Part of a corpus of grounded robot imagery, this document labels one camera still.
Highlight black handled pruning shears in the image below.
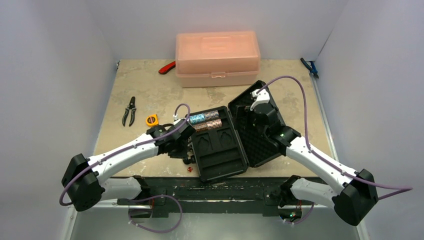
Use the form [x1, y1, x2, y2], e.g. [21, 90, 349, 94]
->
[121, 96, 137, 127]

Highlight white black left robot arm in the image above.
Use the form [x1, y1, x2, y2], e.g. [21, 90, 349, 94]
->
[59, 119, 196, 212]

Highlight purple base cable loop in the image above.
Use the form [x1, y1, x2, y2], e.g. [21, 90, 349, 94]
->
[128, 194, 184, 233]

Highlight translucent pink plastic toolbox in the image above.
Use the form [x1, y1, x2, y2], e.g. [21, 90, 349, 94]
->
[175, 31, 261, 88]

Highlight yellow tape measure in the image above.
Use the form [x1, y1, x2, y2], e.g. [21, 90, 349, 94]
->
[145, 114, 159, 127]

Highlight blue poker chip stack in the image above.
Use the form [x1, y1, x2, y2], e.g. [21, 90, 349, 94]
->
[189, 113, 206, 125]

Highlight blue handled pliers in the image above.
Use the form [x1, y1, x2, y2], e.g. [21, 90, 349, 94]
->
[300, 57, 319, 79]

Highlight red handled utility knife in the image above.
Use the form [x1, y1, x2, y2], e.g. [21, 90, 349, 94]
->
[158, 61, 176, 75]

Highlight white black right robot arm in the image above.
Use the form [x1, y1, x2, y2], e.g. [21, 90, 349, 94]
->
[242, 102, 379, 226]

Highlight black metal base frame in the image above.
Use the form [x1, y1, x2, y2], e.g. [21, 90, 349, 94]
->
[117, 176, 312, 218]

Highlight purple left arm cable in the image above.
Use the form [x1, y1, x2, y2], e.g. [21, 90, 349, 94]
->
[58, 103, 192, 207]

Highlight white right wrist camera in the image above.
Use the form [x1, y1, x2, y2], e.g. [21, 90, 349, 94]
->
[250, 89, 270, 111]

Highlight black plastic poker case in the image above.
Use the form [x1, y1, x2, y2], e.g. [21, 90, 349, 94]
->
[184, 80, 285, 182]

